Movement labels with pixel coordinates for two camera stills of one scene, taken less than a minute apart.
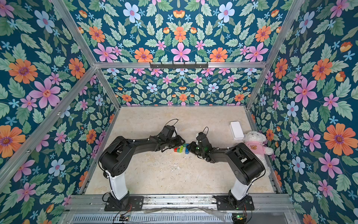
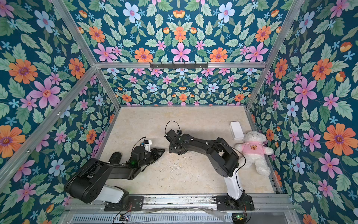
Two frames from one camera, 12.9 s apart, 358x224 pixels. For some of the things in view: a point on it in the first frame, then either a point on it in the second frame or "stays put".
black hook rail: (179, 66) stays put
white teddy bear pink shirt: (256, 141) stays put
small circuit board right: (239, 218) stays put
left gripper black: (179, 142) -> (154, 152)
